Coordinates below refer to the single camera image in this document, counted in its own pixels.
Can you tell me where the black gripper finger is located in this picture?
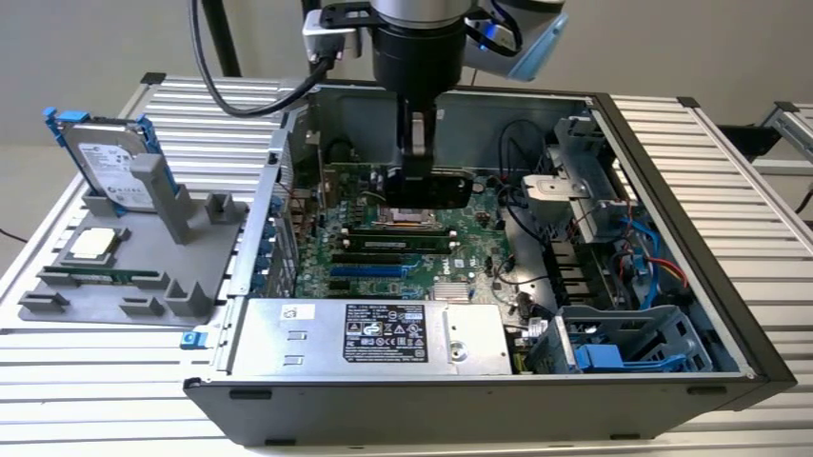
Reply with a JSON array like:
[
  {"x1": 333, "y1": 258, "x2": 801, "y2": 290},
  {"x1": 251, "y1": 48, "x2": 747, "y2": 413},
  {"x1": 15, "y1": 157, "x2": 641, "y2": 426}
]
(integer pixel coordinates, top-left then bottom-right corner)
[{"x1": 386, "y1": 113, "x2": 438, "y2": 207}]

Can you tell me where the CPU socket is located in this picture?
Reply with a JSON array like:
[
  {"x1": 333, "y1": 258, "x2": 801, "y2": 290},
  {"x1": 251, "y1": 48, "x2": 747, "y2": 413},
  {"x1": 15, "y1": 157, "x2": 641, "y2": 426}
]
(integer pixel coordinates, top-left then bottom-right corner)
[{"x1": 374, "y1": 207, "x2": 437, "y2": 226}]

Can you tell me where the black RAM slot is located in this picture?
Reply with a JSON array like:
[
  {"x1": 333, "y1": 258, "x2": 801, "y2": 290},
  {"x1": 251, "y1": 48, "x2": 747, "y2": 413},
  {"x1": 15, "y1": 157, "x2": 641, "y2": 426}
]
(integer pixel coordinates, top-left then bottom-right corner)
[{"x1": 339, "y1": 227, "x2": 460, "y2": 238}]

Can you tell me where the green RAM stick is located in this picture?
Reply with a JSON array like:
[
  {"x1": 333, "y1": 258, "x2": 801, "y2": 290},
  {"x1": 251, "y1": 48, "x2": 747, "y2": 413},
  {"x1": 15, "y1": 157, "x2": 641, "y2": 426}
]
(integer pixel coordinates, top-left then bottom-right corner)
[
  {"x1": 40, "y1": 266, "x2": 165, "y2": 286},
  {"x1": 346, "y1": 235, "x2": 448, "y2": 252}
]

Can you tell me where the green motherboard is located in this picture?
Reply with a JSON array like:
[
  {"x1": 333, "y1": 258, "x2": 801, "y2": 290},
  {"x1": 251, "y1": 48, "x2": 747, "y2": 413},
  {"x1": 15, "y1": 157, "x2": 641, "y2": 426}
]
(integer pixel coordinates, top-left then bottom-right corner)
[{"x1": 289, "y1": 161, "x2": 517, "y2": 302}]

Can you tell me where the black expansion slot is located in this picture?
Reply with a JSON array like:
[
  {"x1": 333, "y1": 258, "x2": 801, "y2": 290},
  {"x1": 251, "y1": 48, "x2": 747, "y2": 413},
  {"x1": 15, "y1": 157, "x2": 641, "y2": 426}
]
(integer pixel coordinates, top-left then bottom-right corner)
[{"x1": 329, "y1": 251, "x2": 409, "y2": 268}]

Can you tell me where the silver finned heatsink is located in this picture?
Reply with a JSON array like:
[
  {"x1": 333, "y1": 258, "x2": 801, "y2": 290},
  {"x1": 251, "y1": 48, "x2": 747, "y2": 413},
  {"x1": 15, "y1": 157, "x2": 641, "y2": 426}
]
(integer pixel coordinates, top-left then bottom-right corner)
[{"x1": 432, "y1": 280, "x2": 477, "y2": 302}]

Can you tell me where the metal drive cage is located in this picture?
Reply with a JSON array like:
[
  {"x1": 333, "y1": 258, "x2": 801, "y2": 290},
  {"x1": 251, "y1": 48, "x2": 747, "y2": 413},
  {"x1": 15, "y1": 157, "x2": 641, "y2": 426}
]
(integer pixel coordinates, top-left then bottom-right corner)
[{"x1": 518, "y1": 113, "x2": 644, "y2": 247}]

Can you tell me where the black stand pole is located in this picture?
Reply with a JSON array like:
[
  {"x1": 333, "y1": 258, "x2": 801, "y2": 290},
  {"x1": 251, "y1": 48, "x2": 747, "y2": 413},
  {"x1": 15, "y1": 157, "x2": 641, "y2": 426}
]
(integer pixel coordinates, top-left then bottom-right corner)
[{"x1": 201, "y1": 0, "x2": 245, "y2": 78}]

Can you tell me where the silver power supply unit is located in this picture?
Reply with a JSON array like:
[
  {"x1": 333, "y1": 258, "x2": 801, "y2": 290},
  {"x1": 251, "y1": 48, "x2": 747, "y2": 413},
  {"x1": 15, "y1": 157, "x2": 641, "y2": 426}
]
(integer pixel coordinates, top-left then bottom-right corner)
[{"x1": 226, "y1": 297, "x2": 516, "y2": 378}]

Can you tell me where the grey plastic parts rack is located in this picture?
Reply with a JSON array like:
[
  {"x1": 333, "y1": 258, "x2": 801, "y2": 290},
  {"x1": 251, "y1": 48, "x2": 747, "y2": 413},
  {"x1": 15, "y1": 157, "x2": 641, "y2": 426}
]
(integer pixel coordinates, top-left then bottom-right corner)
[{"x1": 16, "y1": 152, "x2": 250, "y2": 329}]

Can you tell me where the blue bay latch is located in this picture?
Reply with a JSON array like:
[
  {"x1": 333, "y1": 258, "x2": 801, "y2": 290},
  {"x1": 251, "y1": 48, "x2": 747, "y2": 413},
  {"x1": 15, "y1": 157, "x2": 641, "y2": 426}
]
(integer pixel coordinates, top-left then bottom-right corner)
[{"x1": 573, "y1": 343, "x2": 625, "y2": 373}]

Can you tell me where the grey disk bay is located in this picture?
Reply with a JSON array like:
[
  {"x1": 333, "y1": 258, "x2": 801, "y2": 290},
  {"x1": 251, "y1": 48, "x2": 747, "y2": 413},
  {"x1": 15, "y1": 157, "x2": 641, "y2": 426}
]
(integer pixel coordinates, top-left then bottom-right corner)
[{"x1": 525, "y1": 303, "x2": 719, "y2": 376}]

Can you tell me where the grey open PC case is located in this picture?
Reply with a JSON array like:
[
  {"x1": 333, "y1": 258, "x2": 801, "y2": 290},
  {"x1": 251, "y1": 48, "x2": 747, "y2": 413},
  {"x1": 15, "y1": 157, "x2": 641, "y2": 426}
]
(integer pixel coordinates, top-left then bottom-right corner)
[{"x1": 183, "y1": 75, "x2": 800, "y2": 448}]

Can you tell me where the hard disk in blue carrier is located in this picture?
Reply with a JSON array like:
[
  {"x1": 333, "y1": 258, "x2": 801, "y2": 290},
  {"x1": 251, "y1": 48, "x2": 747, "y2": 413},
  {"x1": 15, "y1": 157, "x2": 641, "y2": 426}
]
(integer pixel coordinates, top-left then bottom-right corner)
[{"x1": 42, "y1": 108, "x2": 177, "y2": 216}]

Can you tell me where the silver CPU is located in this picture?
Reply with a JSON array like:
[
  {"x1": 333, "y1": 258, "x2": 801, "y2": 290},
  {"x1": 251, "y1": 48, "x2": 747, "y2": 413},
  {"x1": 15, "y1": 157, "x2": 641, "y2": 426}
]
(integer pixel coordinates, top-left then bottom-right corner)
[{"x1": 66, "y1": 227, "x2": 123, "y2": 262}]

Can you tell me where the neighbouring metal slat table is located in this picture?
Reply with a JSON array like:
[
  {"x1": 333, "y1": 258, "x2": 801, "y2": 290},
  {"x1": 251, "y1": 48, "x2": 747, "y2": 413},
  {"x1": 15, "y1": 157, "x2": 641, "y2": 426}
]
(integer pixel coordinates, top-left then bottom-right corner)
[{"x1": 752, "y1": 100, "x2": 813, "y2": 177}]

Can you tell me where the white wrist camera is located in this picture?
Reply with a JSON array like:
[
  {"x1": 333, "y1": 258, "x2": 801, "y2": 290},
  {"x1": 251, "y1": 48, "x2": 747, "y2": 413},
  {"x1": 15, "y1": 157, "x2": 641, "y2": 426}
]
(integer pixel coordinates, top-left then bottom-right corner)
[{"x1": 466, "y1": 13, "x2": 517, "y2": 54}]

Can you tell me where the black wire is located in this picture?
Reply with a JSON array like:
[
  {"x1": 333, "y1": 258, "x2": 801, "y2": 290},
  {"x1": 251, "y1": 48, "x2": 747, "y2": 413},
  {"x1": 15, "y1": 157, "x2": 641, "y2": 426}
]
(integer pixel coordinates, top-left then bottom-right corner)
[
  {"x1": 497, "y1": 118, "x2": 549, "y2": 210},
  {"x1": 326, "y1": 138, "x2": 355, "y2": 166}
]

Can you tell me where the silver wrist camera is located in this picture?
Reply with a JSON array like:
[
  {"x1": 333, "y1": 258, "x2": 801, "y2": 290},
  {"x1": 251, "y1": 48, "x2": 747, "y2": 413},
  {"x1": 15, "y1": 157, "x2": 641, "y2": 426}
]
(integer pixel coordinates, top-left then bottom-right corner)
[{"x1": 302, "y1": 10, "x2": 358, "y2": 57}]

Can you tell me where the thick black camera cable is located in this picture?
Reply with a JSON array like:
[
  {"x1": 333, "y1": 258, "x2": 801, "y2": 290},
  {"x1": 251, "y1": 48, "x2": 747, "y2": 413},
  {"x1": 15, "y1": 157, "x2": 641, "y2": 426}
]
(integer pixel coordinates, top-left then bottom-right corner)
[{"x1": 189, "y1": 0, "x2": 337, "y2": 119}]

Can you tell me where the blue wire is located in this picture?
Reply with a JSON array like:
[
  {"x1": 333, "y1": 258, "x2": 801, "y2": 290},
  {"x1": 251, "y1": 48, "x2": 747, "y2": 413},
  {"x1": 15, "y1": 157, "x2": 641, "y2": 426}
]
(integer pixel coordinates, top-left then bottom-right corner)
[{"x1": 616, "y1": 212, "x2": 668, "y2": 289}]

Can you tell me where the red wire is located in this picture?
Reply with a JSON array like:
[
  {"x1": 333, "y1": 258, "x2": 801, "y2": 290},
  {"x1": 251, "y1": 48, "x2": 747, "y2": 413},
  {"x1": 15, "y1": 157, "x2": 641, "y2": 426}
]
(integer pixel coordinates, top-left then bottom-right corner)
[{"x1": 653, "y1": 256, "x2": 693, "y2": 289}]

